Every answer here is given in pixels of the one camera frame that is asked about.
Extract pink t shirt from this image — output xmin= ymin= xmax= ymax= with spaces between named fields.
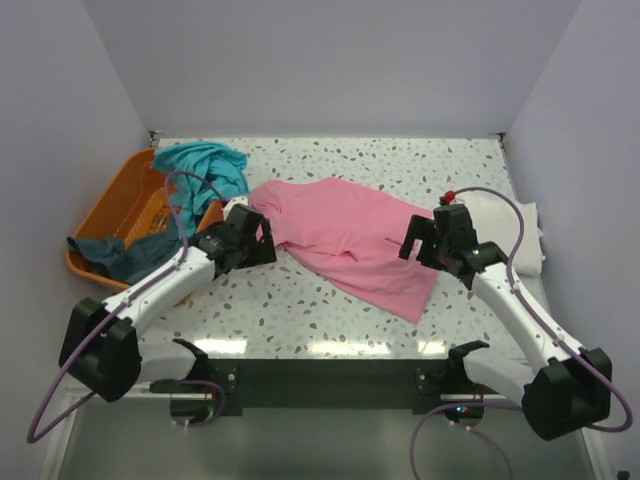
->
xmin=250 ymin=178 xmax=438 ymax=323

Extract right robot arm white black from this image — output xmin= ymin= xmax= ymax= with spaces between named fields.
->
xmin=399 ymin=204 xmax=612 ymax=440

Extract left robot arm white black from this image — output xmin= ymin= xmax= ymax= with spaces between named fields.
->
xmin=59 ymin=203 xmax=276 ymax=402

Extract folded white t shirt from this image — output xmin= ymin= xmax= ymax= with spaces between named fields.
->
xmin=459 ymin=192 xmax=545 ymax=277

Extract turquoise t shirt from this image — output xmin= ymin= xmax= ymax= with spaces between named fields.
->
xmin=151 ymin=141 xmax=250 ymax=236

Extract orange plastic laundry basket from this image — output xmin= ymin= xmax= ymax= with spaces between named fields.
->
xmin=65 ymin=147 xmax=223 ymax=292

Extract dark teal t shirt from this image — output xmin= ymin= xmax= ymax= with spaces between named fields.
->
xmin=67 ymin=224 xmax=182 ymax=284

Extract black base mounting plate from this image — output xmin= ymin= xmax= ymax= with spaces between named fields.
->
xmin=149 ymin=357 xmax=501 ymax=419

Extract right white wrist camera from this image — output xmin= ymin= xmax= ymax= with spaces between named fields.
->
xmin=439 ymin=190 xmax=465 ymax=207

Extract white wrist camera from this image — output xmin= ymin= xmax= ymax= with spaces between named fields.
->
xmin=439 ymin=190 xmax=465 ymax=207
xmin=223 ymin=196 xmax=249 ymax=218

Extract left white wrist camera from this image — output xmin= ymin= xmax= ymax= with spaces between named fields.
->
xmin=223 ymin=196 xmax=249 ymax=218

